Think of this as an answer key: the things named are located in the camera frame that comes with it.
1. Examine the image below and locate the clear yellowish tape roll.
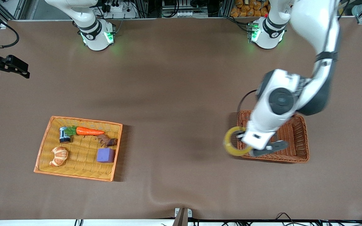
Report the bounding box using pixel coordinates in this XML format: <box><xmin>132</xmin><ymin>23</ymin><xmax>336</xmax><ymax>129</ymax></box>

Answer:
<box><xmin>223</xmin><ymin>126</ymin><xmax>254</xmax><ymax>157</ymax></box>

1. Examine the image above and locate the brown wicker basket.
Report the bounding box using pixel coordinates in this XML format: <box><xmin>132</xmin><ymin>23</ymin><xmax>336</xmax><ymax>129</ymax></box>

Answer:
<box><xmin>237</xmin><ymin>110</ymin><xmax>310</xmax><ymax>164</ymax></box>

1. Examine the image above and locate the small dark labelled jar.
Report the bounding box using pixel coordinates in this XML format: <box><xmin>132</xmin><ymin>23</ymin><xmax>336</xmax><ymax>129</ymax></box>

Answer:
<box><xmin>59</xmin><ymin>126</ymin><xmax>71</xmax><ymax>144</ymax></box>

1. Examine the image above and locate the orange toy carrot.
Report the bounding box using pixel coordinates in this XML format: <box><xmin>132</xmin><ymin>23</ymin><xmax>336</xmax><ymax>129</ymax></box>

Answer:
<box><xmin>64</xmin><ymin>126</ymin><xmax>105</xmax><ymax>137</ymax></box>

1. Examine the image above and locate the toy croissant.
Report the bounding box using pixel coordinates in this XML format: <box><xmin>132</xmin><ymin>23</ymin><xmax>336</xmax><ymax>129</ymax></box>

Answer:
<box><xmin>49</xmin><ymin>147</ymin><xmax>69</xmax><ymax>167</ymax></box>

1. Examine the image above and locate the brown toy lion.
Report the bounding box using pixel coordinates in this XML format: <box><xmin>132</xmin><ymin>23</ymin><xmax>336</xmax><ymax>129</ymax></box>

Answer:
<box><xmin>96</xmin><ymin>134</ymin><xmax>118</xmax><ymax>148</ymax></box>

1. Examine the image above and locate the white power strip with plugs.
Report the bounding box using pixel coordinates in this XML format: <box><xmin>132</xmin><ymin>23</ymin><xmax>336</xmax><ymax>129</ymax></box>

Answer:
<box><xmin>101</xmin><ymin>0</ymin><xmax>137</xmax><ymax>19</ymax></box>

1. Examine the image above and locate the yellow wicker basket orange rim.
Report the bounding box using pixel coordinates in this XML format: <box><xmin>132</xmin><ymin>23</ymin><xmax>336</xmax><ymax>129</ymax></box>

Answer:
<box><xmin>34</xmin><ymin>116</ymin><xmax>123</xmax><ymax>182</ymax></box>

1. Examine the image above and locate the pile of orange items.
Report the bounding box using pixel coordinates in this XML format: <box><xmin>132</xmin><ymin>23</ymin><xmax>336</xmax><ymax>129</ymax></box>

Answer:
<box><xmin>230</xmin><ymin>0</ymin><xmax>271</xmax><ymax>18</ymax></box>

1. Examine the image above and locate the purple foam cube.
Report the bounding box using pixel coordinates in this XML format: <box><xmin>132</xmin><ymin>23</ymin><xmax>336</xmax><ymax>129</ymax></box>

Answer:
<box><xmin>96</xmin><ymin>148</ymin><xmax>115</xmax><ymax>163</ymax></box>

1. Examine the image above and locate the long white power strip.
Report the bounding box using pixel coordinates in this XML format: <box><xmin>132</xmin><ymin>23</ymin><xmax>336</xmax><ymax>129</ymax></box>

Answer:
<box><xmin>162</xmin><ymin>10</ymin><xmax>209</xmax><ymax>18</ymax></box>

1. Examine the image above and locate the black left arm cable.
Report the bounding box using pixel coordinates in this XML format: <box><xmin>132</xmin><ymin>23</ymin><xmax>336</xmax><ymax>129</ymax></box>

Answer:
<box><xmin>237</xmin><ymin>13</ymin><xmax>338</xmax><ymax>114</ymax></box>

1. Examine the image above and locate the metal post with white bracket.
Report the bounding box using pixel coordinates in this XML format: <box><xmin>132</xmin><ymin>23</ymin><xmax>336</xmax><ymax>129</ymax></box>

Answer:
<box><xmin>172</xmin><ymin>207</ymin><xmax>193</xmax><ymax>226</ymax></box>

